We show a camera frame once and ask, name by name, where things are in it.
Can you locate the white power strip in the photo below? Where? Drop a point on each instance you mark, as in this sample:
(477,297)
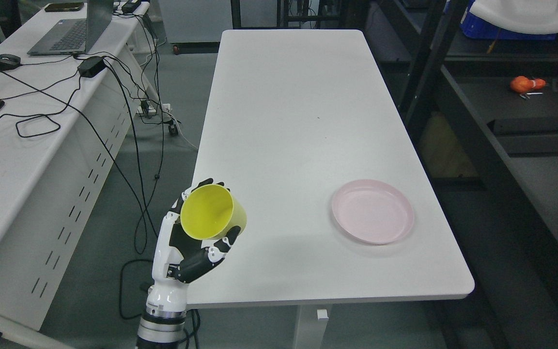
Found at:
(148,110)

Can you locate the pink plastic plate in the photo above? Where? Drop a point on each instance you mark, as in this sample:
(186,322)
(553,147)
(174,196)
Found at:
(372,212)

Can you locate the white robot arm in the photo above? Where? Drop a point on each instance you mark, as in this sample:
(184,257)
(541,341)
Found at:
(159,332)

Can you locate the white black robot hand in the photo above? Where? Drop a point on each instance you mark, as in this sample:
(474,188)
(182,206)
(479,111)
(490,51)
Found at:
(180,259)

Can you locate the yellow plastic cup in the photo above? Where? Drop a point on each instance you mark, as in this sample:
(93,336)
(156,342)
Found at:
(210,211)

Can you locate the black computer mouse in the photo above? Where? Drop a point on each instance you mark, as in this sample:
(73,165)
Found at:
(9,62)

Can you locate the black power adapter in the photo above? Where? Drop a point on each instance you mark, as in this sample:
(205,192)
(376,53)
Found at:
(92,66)

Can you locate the black smartphone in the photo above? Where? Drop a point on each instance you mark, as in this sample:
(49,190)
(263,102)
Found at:
(64,7)

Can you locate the grey laptop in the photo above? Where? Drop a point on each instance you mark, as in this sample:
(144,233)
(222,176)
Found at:
(75,35)

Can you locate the dark metal shelf rack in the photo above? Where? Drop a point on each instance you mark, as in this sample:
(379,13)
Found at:
(491,153)

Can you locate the white folding table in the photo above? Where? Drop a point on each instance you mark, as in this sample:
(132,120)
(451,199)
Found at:
(292,116)

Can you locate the white side desk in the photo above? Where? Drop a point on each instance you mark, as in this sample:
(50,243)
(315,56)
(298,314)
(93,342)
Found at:
(58,138)

